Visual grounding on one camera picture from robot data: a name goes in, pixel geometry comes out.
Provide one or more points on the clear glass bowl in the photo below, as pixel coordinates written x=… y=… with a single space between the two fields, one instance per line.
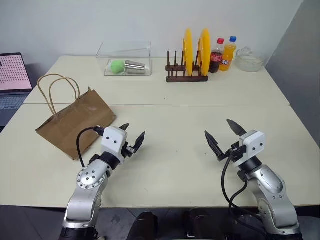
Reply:
x=250 y=61

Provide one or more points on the stainless steel cup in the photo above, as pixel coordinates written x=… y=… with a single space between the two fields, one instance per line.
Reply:
x=135 y=67

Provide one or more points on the orange soda bottle blue cap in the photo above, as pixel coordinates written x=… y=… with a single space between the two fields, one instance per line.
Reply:
x=228 y=58

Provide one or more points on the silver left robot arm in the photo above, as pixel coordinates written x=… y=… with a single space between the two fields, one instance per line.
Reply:
x=86 y=185

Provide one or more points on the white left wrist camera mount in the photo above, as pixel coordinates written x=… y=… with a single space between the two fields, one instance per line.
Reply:
x=112 y=140

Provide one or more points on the dark rounded shape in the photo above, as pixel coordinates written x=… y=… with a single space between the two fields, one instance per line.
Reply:
x=202 y=223
x=146 y=225

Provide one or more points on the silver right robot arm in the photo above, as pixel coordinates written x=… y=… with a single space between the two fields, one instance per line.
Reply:
x=272 y=190

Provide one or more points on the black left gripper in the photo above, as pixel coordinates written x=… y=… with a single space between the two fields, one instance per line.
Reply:
x=128 y=150

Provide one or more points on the dark wooden dish rack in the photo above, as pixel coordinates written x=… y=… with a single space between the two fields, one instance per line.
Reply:
x=186 y=78

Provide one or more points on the yellow plate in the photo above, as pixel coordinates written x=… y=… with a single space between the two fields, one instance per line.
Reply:
x=205 y=52
x=188 y=52

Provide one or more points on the clear plastic box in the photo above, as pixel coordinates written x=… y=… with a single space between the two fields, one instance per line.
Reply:
x=125 y=53

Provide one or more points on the open laptop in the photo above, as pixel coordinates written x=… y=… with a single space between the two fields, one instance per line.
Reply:
x=13 y=72

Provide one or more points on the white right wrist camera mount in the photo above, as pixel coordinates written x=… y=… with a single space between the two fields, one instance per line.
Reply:
x=253 y=146

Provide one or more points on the green fuzzy ball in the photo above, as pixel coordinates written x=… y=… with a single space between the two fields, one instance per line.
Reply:
x=117 y=67

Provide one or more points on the cola bottle red cap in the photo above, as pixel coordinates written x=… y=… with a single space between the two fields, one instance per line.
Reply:
x=216 y=58

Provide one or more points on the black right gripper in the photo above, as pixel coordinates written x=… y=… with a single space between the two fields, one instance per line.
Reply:
x=237 y=151

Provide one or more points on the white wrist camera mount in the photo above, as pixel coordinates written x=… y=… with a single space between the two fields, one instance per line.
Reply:
x=253 y=146
x=112 y=140

